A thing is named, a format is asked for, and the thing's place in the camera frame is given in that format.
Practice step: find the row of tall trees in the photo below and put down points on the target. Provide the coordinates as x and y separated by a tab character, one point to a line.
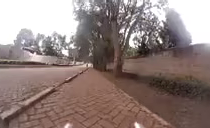
117	50

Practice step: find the red brick path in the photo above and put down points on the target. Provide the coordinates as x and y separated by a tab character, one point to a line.
93	96

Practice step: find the group of distant trees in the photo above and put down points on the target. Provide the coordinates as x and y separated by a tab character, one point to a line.
49	45

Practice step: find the robot's own part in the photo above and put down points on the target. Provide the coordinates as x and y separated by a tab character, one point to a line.
67	125
137	125

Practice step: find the bare dirt strip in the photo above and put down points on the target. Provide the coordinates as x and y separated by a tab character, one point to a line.
166	100

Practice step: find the low green plants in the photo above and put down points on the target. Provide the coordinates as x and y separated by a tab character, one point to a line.
179	86

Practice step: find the grey stone kerb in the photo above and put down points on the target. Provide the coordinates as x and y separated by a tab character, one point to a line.
33	99

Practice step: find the brick paved road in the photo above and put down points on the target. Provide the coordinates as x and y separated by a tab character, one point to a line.
26	80

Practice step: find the dark grass verge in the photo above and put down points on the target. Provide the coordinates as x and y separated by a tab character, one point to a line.
13	62

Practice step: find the brown brick wall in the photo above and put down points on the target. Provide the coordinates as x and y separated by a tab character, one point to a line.
179	63

